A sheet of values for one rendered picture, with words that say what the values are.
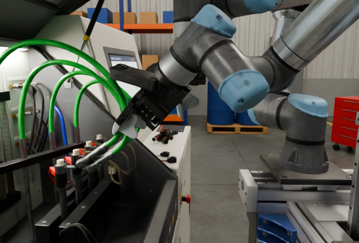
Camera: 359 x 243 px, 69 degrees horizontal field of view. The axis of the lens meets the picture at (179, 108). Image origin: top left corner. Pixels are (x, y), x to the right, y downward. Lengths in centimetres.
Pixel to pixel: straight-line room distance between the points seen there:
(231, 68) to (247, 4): 27
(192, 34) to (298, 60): 20
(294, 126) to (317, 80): 695
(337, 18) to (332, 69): 755
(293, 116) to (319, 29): 44
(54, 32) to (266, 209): 96
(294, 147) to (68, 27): 89
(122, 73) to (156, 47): 655
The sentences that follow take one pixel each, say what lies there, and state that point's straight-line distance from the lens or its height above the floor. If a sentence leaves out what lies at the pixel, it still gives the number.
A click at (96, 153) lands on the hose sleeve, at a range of 68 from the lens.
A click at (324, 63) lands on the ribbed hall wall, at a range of 794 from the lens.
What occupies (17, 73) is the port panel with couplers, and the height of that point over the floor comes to 134.
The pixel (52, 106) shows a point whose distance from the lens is 90.
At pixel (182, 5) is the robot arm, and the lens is 70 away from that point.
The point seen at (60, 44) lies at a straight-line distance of 68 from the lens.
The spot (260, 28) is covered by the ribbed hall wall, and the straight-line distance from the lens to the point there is 735.
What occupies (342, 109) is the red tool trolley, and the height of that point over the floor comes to 68.
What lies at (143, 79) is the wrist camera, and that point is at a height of 134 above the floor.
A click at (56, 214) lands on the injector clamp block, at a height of 98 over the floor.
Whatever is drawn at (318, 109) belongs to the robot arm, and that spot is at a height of 124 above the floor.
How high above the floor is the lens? 137
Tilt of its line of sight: 10 degrees down
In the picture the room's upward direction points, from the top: straight up
